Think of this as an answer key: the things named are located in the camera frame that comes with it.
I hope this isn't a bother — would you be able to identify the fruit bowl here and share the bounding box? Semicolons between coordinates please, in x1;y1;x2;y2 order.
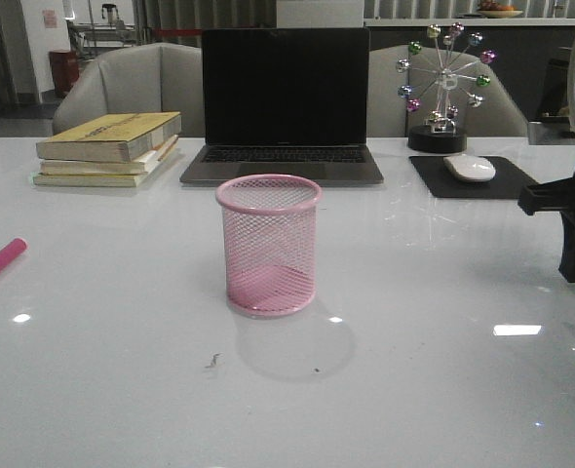
477;0;522;19

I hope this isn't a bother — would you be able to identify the black mouse pad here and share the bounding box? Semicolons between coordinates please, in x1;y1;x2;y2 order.
409;155;537;200

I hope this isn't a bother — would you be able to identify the middle cream book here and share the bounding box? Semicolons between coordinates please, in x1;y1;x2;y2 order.
40;136;178;176

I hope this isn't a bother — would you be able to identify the bottom cream book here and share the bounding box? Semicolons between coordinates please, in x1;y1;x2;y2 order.
31;150;173;187

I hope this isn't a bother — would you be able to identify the white computer mouse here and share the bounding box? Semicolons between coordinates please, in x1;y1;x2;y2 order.
442;154;496;182

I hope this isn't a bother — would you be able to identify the dark grey laptop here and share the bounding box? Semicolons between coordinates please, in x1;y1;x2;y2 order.
180;27;383;185

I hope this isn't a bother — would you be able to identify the ferris wheel desk ornament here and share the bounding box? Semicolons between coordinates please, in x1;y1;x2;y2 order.
396;21;497;154

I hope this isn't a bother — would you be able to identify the grey armchair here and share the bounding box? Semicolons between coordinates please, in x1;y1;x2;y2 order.
53;43;205;137
366;45;527;137

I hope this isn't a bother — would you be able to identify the right grey armchair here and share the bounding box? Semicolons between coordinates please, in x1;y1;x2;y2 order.
366;45;527;137

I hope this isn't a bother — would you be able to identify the red bin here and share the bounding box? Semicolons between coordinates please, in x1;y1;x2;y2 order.
49;50;79;98

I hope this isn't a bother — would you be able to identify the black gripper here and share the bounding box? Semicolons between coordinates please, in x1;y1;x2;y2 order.
517;170;575;283

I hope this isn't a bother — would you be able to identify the pink mesh pen holder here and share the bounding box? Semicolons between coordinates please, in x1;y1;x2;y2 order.
215;174;322;317

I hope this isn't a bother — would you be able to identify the cream book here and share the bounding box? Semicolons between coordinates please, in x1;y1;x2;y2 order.
40;136;178;176
31;150;173;187

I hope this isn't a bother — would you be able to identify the top yellow book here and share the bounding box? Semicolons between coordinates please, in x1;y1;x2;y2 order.
36;111;181;162

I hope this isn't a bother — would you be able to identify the left grey armchair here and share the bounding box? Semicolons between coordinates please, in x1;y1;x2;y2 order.
53;43;205;137

